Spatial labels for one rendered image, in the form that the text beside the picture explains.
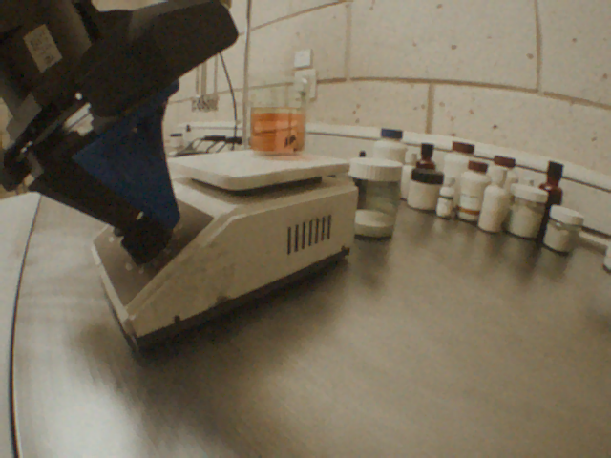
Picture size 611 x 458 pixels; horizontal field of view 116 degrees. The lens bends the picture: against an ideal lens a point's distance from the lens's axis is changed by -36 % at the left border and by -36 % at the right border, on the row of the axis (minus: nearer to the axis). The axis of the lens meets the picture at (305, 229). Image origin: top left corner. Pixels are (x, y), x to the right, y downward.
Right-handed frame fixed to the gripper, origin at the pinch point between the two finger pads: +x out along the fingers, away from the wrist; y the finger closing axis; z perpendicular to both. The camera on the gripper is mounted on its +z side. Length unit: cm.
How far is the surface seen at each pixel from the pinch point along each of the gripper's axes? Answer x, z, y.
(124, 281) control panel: 4.0, -3.9, 0.5
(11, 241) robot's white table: 1.2, -1.3, 29.4
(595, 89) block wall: 14, 38, -51
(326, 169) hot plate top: 7.1, 8.5, -8.7
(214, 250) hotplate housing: 5.1, -0.8, -4.3
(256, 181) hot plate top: 4.0, 3.5, -6.0
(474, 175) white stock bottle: 21.9, 25.5, -23.7
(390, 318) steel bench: 13.6, -0.2, -12.8
